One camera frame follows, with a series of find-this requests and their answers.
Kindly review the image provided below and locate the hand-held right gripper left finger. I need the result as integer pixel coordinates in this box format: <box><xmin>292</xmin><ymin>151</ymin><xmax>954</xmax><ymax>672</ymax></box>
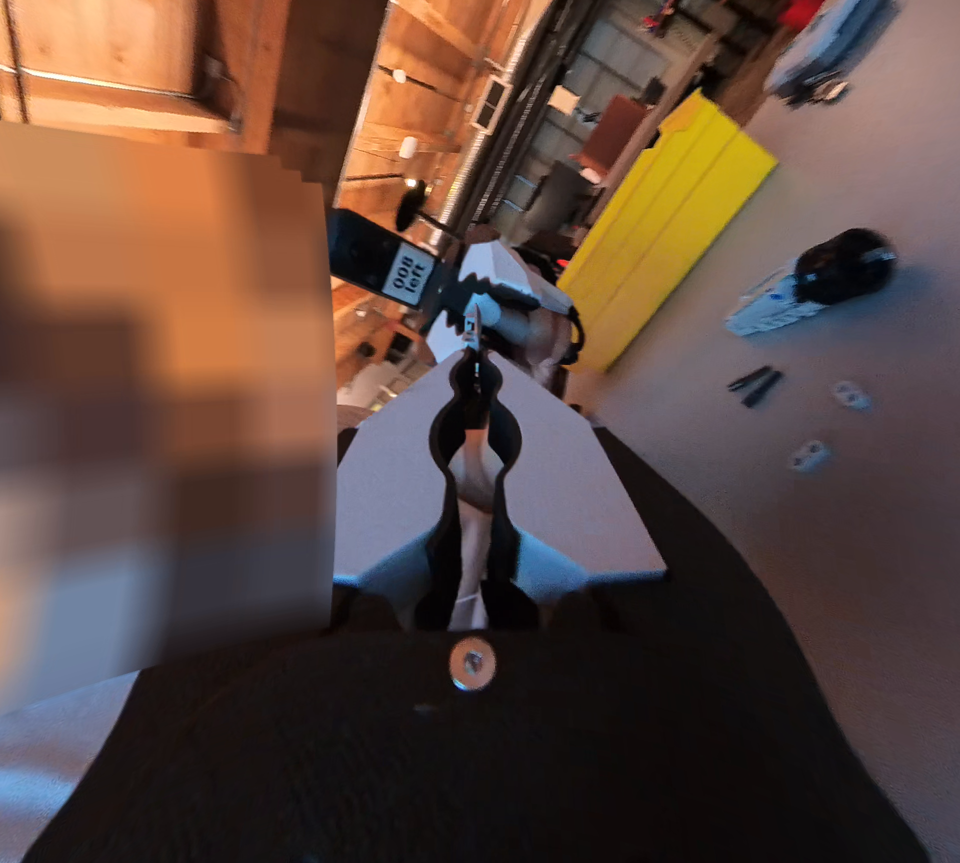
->
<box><xmin>335</xmin><ymin>353</ymin><xmax>481</xmax><ymax>630</ymax></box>

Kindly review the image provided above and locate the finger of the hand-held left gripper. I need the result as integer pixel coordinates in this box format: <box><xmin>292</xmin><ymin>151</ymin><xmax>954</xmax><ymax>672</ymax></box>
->
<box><xmin>431</xmin><ymin>240</ymin><xmax>575</xmax><ymax>354</ymax></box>

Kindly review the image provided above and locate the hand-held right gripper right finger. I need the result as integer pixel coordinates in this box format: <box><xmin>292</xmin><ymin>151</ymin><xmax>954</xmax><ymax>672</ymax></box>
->
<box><xmin>476</xmin><ymin>356</ymin><xmax>669</xmax><ymax>630</ymax></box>

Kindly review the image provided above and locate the small grey holed building piece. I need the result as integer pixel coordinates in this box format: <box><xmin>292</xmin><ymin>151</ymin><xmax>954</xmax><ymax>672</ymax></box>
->
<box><xmin>460</xmin><ymin>304</ymin><xmax>489</xmax><ymax>395</ymax></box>

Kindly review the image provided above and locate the grey desk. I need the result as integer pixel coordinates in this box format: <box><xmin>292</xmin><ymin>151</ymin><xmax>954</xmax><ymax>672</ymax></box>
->
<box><xmin>564</xmin><ymin>0</ymin><xmax>960</xmax><ymax>863</ymax></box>

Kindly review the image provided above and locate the person's left hand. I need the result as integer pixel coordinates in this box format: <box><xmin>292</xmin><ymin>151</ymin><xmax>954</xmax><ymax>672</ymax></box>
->
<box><xmin>498</xmin><ymin>311</ymin><xmax>579</xmax><ymax>392</ymax></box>

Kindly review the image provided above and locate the black round lamp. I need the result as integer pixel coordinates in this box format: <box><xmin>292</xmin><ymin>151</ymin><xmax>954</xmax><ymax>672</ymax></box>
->
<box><xmin>394</xmin><ymin>179</ymin><xmax>471</xmax><ymax>243</ymax></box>

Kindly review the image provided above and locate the yellow cabinet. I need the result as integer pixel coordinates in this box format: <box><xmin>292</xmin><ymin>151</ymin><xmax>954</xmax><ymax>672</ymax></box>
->
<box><xmin>558</xmin><ymin>90</ymin><xmax>779</xmax><ymax>373</ymax></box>

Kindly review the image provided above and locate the brown board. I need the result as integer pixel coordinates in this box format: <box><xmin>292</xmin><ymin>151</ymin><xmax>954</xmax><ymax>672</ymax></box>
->
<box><xmin>580</xmin><ymin>93</ymin><xmax>651</xmax><ymax>176</ymax></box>

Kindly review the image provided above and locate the black sticks pair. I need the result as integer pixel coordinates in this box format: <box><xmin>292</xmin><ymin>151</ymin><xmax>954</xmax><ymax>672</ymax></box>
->
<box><xmin>727</xmin><ymin>367</ymin><xmax>785</xmax><ymax>409</ymax></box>

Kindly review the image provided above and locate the white and blue small box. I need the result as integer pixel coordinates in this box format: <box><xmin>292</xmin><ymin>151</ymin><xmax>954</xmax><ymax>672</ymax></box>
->
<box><xmin>725</xmin><ymin>266</ymin><xmax>828</xmax><ymax>338</ymax></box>

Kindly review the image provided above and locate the black round object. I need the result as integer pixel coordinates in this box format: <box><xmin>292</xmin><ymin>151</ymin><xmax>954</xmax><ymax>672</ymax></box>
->
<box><xmin>795</xmin><ymin>227</ymin><xmax>898</xmax><ymax>306</ymax></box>

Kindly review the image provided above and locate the pale blue box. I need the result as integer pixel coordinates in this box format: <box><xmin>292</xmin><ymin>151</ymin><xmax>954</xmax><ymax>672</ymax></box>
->
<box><xmin>766</xmin><ymin>0</ymin><xmax>940</xmax><ymax>108</ymax></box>

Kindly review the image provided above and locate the red object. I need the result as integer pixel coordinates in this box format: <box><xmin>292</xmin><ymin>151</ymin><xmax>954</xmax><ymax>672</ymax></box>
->
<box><xmin>778</xmin><ymin>0</ymin><xmax>843</xmax><ymax>33</ymax></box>

